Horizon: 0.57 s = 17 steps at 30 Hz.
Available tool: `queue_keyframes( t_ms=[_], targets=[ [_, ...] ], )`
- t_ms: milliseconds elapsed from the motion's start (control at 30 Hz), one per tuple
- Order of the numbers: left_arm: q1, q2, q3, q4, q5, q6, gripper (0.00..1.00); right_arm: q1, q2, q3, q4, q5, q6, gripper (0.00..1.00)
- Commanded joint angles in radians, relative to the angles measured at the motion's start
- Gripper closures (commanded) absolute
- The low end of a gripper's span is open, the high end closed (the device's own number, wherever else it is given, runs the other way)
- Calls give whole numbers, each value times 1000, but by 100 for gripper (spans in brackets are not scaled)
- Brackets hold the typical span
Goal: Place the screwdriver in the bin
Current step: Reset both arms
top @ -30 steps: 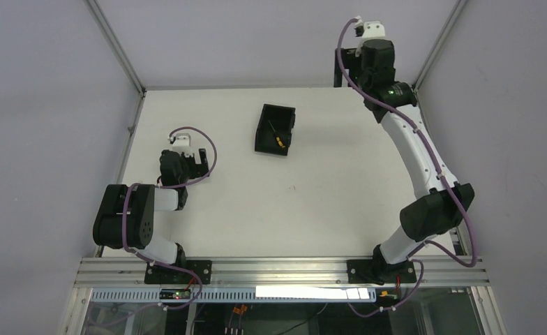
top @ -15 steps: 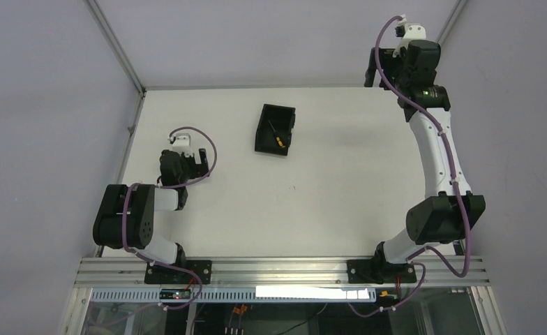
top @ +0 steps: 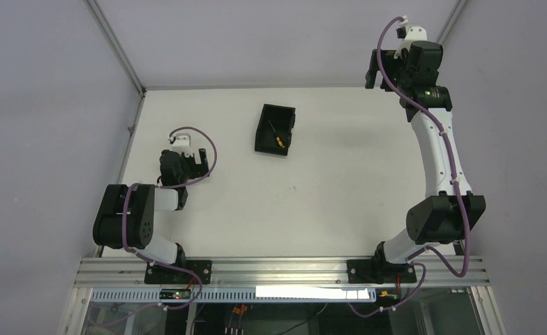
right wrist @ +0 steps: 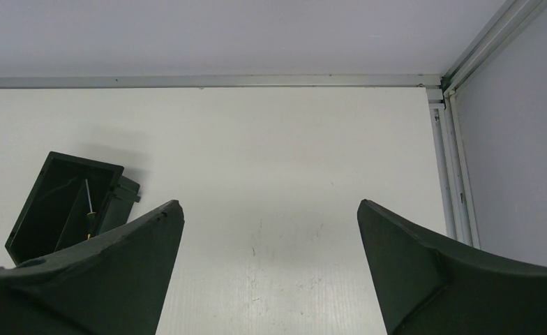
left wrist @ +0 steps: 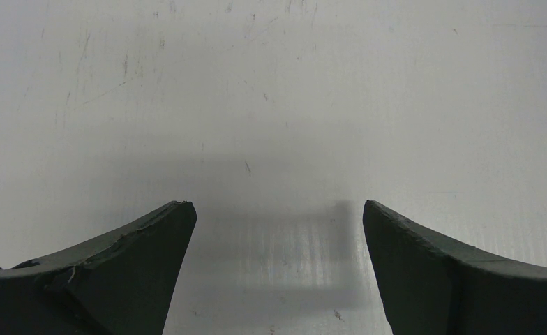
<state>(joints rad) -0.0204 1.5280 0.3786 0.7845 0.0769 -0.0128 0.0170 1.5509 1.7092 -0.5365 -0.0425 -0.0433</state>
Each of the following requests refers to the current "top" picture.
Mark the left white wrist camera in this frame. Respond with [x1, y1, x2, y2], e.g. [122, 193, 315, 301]
[169, 133, 194, 158]

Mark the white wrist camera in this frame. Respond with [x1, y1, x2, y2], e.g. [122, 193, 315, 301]
[394, 23, 427, 59]
[169, 133, 194, 158]

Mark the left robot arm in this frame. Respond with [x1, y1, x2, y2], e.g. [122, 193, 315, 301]
[93, 148, 209, 268]

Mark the aluminium frame rail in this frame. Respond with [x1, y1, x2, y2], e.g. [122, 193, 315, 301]
[74, 256, 490, 288]

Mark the small circuit board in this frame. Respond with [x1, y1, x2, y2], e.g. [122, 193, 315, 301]
[159, 289, 192, 300]

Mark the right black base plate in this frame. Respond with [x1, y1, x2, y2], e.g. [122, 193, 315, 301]
[346, 259, 417, 284]

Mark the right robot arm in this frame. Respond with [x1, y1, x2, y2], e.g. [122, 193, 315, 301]
[366, 41, 486, 274]

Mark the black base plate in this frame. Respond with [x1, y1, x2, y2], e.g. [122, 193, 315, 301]
[346, 259, 417, 284]
[144, 259, 213, 285]

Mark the small yellow black screwdriver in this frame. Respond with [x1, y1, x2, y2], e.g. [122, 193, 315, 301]
[268, 120, 286, 148]

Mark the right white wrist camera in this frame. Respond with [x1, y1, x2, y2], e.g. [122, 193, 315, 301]
[394, 23, 427, 59]

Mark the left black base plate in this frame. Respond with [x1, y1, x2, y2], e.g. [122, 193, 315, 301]
[144, 259, 213, 285]

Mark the slotted cable duct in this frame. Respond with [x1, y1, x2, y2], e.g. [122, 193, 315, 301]
[91, 285, 377, 304]

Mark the black plastic bin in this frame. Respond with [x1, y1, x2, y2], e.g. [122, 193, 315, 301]
[254, 104, 296, 156]

